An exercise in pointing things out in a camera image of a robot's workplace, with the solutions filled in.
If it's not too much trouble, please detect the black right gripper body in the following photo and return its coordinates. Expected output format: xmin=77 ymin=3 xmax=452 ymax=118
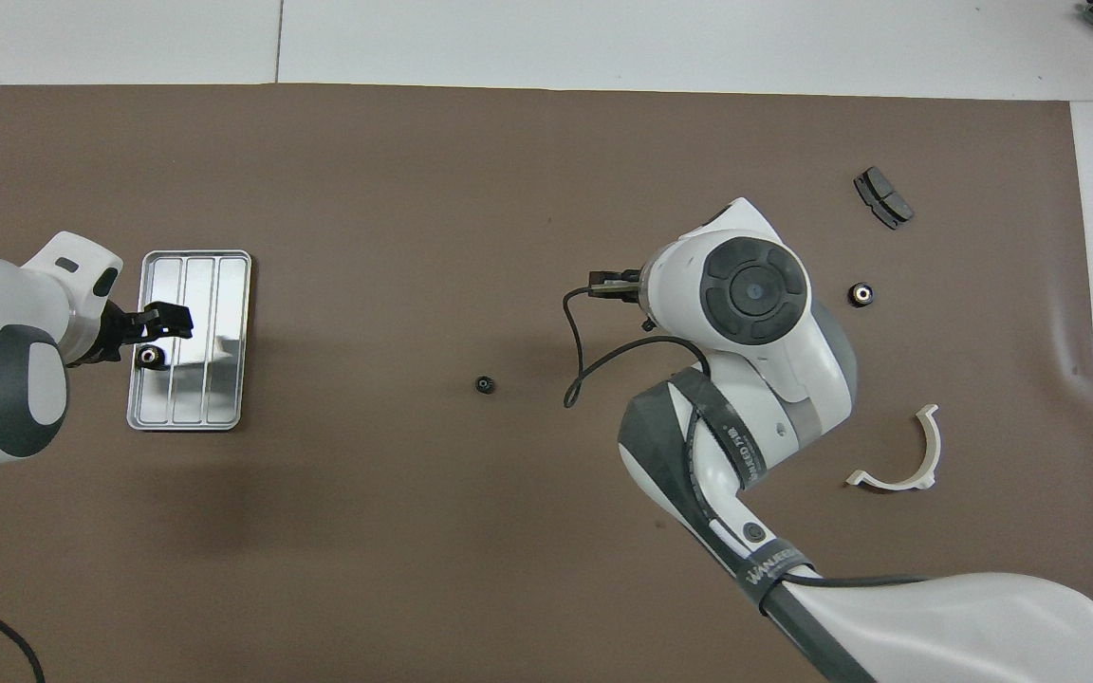
xmin=587 ymin=270 xmax=647 ymax=305

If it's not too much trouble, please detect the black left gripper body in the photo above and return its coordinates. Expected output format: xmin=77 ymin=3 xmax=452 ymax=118
xmin=67 ymin=302 xmax=144 ymax=368

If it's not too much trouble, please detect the silver metal tray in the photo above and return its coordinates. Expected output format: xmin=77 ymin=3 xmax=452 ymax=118
xmin=126 ymin=249 xmax=253 ymax=433

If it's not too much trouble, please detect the brown table mat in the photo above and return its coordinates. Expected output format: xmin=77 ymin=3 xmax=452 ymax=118
xmin=0 ymin=83 xmax=1093 ymax=683

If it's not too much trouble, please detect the short grey brake pad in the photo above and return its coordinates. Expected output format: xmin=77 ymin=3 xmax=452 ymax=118
xmin=853 ymin=166 xmax=916 ymax=231

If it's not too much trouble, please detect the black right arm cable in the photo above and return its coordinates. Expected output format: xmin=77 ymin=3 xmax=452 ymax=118
xmin=562 ymin=283 xmax=932 ymax=594

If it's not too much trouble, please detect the white curved plastic bracket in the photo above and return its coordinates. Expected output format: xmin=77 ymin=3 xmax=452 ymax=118
xmin=845 ymin=404 xmax=942 ymax=492

